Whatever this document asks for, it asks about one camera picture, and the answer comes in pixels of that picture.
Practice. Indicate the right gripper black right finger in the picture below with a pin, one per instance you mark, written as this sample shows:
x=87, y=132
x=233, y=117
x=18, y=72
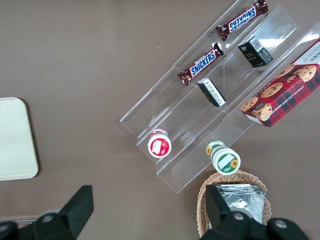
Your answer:
x=225, y=225

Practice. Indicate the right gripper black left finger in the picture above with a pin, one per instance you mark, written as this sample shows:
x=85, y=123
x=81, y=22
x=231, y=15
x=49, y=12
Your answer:
x=72, y=215

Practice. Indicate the light tan wicker basket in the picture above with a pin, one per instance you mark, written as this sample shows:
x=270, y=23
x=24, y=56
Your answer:
x=202, y=207

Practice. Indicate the beige plastic tray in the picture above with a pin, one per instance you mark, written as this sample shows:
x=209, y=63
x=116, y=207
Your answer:
x=15, y=140

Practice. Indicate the silver foil packets stack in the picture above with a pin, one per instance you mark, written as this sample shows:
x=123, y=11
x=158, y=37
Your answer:
x=245, y=202

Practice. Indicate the green lid white cup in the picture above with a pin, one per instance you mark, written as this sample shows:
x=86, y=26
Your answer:
x=225, y=160

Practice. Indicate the red lid white cup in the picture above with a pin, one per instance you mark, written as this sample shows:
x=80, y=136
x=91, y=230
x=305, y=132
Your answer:
x=159, y=146

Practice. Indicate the clear acrylic stepped shelf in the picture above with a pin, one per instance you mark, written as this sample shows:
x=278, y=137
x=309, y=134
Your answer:
x=200, y=120

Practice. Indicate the small black box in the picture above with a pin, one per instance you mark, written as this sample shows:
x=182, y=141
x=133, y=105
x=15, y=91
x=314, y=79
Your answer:
x=255, y=53
x=212, y=92

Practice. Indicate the red tartan cookie box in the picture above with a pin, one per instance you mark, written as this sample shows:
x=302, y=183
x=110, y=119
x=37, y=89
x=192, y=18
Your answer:
x=285, y=97

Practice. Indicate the snickers chocolate bar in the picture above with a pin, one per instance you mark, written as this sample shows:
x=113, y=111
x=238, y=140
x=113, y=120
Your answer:
x=202, y=65
x=243, y=18

